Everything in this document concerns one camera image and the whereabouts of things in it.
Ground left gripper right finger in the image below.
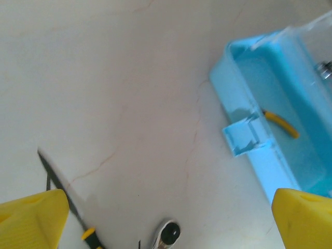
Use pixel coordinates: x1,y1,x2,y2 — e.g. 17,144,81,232
271,188,332,249

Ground ratchet wrench green red handle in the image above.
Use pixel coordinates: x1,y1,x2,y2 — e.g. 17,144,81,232
146,219,182,249

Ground ratchet wrench black handle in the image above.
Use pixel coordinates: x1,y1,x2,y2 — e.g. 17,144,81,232
315,59,332,80

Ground file yellow black handle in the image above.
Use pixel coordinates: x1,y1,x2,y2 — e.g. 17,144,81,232
37,149,104,249

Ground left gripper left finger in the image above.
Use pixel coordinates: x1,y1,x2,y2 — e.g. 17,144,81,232
0,188,70,249

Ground blue plastic tool box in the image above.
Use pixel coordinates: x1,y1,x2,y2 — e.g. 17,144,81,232
209,11,332,204

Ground yellow black pliers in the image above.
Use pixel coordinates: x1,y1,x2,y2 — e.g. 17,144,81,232
261,110,300,140

